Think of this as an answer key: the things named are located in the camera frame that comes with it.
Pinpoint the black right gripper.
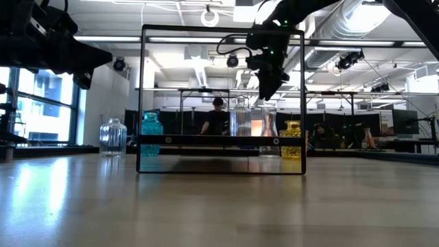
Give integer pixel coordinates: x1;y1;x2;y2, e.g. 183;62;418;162
246;29;292;101

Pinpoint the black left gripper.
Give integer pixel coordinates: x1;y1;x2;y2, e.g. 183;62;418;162
13;0;113;90

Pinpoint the yellow hobnail glass vase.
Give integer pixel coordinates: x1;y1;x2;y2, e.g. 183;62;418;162
279;119;309;160

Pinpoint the clear ribbed glass bottle vase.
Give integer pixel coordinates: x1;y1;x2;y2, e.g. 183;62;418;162
229;95;252;137

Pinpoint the clear ribbed glass jar vase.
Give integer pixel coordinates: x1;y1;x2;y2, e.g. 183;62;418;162
99;117;128;158

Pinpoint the tall blue embossed glass vase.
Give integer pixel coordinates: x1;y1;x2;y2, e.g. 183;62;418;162
141;110;165;158

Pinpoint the clear flared glass vase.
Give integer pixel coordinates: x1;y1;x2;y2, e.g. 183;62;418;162
259;106;279;158

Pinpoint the person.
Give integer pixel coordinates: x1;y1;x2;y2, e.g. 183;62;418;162
310;122;333;149
200;97;230;136

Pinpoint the large window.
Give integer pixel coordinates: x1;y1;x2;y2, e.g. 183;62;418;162
0;67;83;147

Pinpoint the black ceiling spotlight cluster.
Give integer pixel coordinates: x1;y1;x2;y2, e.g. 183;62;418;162
335;50;365;71

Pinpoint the orange object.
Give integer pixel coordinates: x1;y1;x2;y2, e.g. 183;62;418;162
364;128;377;149

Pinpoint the black equipment stand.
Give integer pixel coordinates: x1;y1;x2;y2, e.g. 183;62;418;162
0;82;28;162

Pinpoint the black computer monitor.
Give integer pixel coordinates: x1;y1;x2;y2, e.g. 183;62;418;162
392;108;420;135

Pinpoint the dark background desk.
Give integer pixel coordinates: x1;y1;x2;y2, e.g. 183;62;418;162
387;138;439;154

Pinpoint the wooden shelf black metal frame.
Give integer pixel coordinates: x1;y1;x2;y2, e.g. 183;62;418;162
135;23;307;176

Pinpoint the silver ventilation duct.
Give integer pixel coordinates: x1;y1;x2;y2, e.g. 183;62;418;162
303;0;381;69

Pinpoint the white ceiling ring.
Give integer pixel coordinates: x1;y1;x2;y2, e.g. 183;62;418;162
200;9;220;27

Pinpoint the black aluminium table frame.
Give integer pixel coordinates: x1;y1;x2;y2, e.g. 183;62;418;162
0;143;439;167

